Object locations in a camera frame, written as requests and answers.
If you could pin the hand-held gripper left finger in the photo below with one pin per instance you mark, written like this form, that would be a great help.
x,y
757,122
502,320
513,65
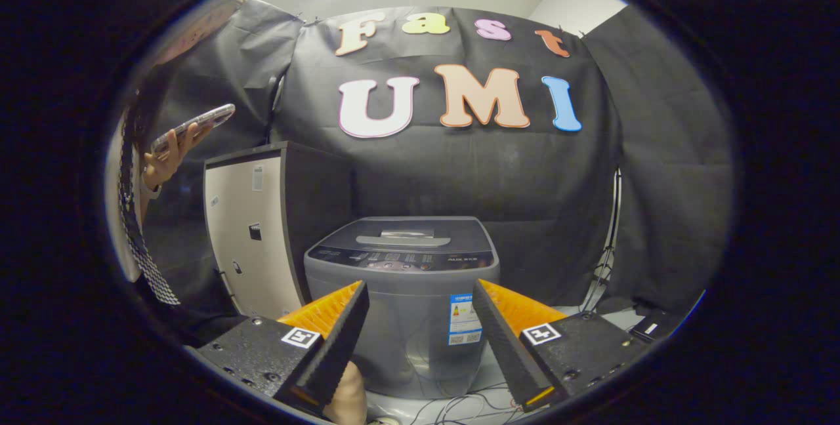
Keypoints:
x,y
338,340

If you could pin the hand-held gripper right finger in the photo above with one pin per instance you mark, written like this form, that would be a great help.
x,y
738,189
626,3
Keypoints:
x,y
505,346

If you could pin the grey washing machine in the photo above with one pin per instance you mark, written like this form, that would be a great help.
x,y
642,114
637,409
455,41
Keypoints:
x,y
420,320

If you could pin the dark washing machine lid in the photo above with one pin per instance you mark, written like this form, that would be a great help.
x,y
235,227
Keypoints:
x,y
407,227

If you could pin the person's leg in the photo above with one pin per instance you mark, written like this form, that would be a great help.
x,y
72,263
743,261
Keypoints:
x,y
348,399

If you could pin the beige cabinet with dark sides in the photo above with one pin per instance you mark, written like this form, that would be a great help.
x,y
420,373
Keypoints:
x,y
249,248

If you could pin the black box with white label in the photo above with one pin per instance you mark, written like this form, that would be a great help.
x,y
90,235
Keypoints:
x,y
659,326

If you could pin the light stand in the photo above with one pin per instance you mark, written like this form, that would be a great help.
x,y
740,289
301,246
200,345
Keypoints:
x,y
613,215

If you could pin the black backdrop cloth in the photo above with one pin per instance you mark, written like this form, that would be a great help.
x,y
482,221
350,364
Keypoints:
x,y
525,176

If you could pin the smartphone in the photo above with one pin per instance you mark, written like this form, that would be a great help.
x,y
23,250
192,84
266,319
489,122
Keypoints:
x,y
197,124

